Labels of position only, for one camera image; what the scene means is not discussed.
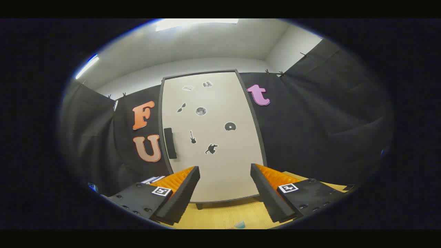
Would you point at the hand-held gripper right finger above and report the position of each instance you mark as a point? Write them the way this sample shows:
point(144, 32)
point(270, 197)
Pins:
point(268, 196)

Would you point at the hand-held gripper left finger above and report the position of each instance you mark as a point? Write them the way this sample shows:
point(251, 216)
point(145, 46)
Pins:
point(184, 193)

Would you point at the white and blue tube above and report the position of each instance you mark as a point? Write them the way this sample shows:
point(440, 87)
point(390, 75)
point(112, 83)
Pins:
point(240, 225)

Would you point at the light grey cabinet door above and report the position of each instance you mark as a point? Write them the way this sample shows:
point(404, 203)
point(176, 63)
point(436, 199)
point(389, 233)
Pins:
point(220, 103)

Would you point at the grey cabinet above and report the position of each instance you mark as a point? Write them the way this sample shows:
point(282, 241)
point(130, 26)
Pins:
point(199, 206)

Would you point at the blue and white books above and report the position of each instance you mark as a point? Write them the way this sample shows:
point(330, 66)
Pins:
point(153, 179)

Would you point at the black backdrop cloth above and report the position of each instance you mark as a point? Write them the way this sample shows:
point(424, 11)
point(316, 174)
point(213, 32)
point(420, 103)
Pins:
point(310, 120)

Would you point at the small blue object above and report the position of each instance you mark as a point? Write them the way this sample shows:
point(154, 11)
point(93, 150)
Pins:
point(92, 187)

